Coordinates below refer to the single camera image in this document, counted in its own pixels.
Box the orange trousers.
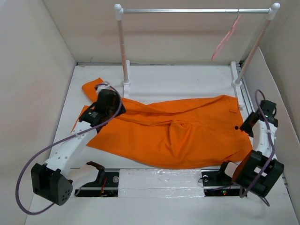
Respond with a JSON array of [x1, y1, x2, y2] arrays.
[[71, 77, 253, 169]]

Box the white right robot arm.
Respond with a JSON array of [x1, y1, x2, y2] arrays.
[[217, 100, 284, 200]]

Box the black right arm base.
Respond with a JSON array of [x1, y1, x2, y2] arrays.
[[198, 161, 245, 197]]

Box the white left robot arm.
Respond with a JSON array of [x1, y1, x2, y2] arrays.
[[31, 87, 126, 206]]

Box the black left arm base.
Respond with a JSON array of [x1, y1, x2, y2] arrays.
[[74, 161, 120, 197]]

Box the pink clothes hanger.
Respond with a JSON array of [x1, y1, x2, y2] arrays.
[[210, 13, 241, 61]]

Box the white foam block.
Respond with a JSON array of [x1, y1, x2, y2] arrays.
[[118, 169, 204, 198]]

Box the white clothes rack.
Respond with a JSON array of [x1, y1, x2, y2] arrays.
[[114, 2, 281, 111]]

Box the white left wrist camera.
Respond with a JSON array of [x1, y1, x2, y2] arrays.
[[95, 82, 110, 95]]

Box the aluminium side rail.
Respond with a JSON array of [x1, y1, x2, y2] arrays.
[[236, 61, 265, 141]]

